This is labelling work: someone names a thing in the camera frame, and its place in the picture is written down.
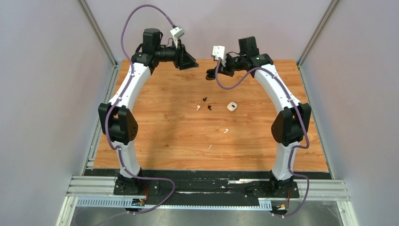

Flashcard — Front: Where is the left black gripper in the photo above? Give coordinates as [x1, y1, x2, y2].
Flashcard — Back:
[155, 39, 199, 71]

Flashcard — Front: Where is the black earbud charging case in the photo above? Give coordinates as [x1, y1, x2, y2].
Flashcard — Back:
[206, 69, 215, 81]

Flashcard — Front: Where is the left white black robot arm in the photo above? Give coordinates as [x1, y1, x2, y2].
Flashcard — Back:
[98, 26, 198, 194]

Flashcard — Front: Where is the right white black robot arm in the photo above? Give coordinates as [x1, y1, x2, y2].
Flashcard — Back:
[207, 36, 311, 197]

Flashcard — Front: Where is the white earbud charging case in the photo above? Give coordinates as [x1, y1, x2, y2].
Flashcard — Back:
[227, 102, 238, 112]

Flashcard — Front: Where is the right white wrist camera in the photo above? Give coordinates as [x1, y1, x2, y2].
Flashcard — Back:
[212, 46, 226, 66]

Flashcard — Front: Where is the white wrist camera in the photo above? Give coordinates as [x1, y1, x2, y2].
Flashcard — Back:
[170, 26, 185, 48]
[212, 46, 226, 66]

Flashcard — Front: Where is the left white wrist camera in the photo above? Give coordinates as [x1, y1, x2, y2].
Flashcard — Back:
[170, 26, 185, 48]

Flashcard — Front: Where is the right aluminium corner post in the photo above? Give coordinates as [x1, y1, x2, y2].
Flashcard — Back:
[296, 0, 341, 69]

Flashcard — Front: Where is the aluminium corner post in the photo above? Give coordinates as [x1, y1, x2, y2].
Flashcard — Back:
[296, 0, 341, 69]
[77, 0, 118, 67]

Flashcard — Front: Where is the left aluminium corner post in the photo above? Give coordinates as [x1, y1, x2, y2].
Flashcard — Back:
[77, 0, 118, 67]

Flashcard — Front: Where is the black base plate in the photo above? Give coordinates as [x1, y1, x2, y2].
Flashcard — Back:
[83, 169, 332, 207]

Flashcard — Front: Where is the slotted cable duct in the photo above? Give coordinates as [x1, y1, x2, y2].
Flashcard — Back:
[76, 197, 272, 210]

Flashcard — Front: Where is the aluminium frame rail front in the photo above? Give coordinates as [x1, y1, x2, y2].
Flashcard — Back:
[66, 176, 351, 202]

